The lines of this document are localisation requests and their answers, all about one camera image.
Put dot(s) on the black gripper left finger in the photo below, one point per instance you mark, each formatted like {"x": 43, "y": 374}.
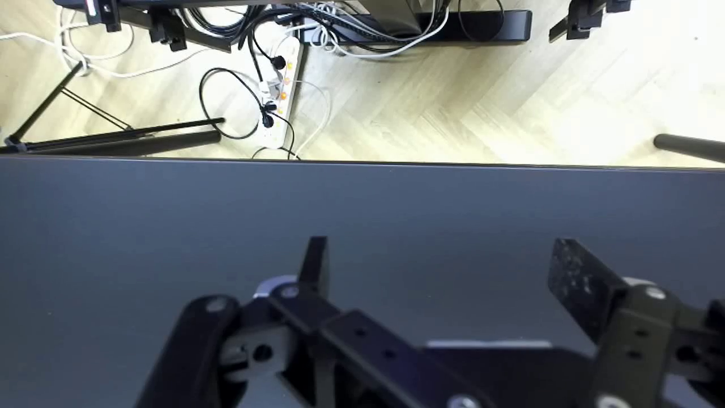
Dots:
{"x": 290, "y": 331}

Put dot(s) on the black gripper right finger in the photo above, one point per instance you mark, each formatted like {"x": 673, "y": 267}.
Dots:
{"x": 642, "y": 333}

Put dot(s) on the black pole at right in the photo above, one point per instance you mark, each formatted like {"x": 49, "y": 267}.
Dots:
{"x": 712, "y": 151}

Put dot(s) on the black flat stand base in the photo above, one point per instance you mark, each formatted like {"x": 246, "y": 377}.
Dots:
{"x": 494, "y": 28}

